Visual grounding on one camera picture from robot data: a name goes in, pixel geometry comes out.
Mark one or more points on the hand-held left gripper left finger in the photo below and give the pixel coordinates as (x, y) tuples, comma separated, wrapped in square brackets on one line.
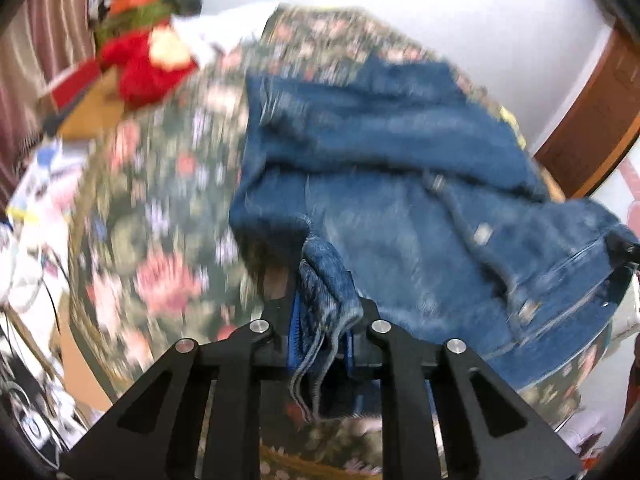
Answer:
[(296, 330)]

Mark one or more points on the red plush toy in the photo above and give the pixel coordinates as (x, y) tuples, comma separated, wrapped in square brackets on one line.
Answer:
[(145, 70)]

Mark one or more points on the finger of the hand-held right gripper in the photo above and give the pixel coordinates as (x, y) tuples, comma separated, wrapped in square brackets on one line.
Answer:
[(622, 250)]

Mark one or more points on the red box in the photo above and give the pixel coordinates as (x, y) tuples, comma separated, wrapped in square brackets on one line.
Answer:
[(75, 82)]

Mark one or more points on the pink white printed sheet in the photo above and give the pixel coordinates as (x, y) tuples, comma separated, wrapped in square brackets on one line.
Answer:
[(45, 180)]

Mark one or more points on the white wardrobe door with stickers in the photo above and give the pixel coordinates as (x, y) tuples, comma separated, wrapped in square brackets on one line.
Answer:
[(625, 200)]

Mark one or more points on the blue denim jacket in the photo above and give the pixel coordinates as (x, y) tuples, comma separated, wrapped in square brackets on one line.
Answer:
[(400, 185)]

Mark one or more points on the striped pink gold curtain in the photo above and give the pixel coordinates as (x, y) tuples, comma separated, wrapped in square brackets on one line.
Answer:
[(30, 60)]

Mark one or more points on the yellow fleece blanket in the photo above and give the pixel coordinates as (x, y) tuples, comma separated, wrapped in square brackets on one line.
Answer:
[(512, 127)]

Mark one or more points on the brown wooden door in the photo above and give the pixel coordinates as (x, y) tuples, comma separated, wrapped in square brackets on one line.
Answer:
[(595, 120)]

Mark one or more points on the white cloth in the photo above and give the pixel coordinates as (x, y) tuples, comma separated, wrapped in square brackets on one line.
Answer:
[(225, 25)]

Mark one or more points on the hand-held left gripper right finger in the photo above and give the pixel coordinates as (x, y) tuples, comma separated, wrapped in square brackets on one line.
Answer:
[(365, 350)]

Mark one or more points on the dark floral blanket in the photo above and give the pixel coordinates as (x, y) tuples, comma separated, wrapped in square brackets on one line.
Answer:
[(165, 210)]

